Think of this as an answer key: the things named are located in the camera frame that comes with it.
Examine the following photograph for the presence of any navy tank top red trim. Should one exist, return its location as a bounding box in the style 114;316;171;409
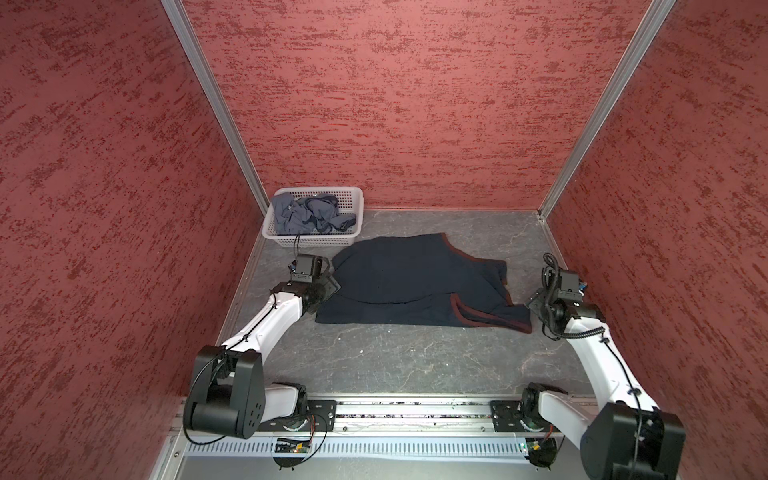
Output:
316;233;533;334

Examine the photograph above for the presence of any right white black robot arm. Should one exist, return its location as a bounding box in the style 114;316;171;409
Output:
520;289;686;479

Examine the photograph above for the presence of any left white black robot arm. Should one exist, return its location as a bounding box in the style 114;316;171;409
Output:
182;275;340;439

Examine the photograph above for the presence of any grey-blue tank top in basket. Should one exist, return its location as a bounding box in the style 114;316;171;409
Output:
271;193;357;236

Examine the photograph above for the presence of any white plastic laundry basket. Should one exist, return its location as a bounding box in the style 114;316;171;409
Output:
262;187;364;248

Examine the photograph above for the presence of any right corner aluminium profile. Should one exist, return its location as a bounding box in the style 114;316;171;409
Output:
538;0;676;224

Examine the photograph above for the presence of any corner aluminium profile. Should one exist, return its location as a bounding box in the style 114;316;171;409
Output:
538;0;676;224
161;0;269;215

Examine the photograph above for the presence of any left corner aluminium profile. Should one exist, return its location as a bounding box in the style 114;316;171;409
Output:
161;0;269;215

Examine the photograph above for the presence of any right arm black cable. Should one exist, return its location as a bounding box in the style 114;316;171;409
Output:
538;252;607;342

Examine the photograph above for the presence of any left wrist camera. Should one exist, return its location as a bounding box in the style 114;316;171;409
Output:
289;254;329;284

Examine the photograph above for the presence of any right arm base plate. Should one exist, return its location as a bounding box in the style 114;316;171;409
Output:
490;400;560;434

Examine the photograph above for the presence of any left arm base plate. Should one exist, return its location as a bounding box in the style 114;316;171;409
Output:
258;399;337;433

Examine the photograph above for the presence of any right circuit board with wires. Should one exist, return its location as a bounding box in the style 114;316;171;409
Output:
526;438;559;469

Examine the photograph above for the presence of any circuit board with wires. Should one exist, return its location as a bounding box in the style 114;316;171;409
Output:
272;438;314;470
526;438;559;469

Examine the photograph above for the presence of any aluminium front rail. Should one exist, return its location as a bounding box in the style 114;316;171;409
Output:
170;394;655;436

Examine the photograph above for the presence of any left circuit board with wires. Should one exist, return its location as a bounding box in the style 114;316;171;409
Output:
272;438;314;470

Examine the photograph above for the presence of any white slotted cable duct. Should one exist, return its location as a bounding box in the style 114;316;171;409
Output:
184;436;529;463

